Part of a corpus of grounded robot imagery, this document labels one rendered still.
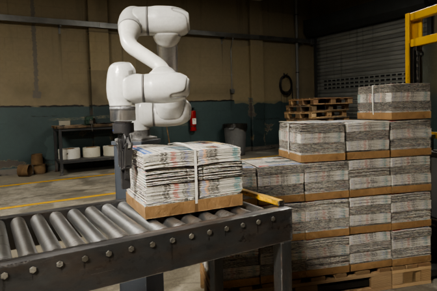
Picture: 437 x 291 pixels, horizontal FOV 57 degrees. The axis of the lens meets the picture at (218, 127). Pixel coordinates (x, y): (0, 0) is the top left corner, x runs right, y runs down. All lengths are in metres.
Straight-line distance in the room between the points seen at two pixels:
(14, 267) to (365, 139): 2.02
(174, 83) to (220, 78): 8.51
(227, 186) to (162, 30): 0.79
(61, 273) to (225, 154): 0.67
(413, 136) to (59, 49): 7.15
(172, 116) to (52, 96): 6.42
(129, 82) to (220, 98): 8.51
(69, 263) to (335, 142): 1.73
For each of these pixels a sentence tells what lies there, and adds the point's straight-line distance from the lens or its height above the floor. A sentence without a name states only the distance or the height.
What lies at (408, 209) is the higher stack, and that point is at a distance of 2.83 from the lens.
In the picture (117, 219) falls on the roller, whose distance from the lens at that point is 1.51.
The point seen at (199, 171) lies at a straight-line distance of 1.44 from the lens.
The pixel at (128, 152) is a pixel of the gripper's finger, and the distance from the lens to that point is 1.42.
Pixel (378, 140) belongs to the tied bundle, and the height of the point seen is 0.94.
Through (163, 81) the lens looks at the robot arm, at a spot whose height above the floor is 1.27.
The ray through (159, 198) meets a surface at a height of 0.87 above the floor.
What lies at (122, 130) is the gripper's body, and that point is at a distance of 1.43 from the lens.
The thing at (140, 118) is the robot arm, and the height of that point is 1.13.
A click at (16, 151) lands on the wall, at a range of 8.51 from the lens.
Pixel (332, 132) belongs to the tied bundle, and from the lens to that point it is 2.48.
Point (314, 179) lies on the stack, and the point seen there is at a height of 0.73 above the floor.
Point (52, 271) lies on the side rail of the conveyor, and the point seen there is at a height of 0.76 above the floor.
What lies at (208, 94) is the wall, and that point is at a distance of 9.71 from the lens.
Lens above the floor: 1.18
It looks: 3 degrees down
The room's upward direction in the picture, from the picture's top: 2 degrees counter-clockwise
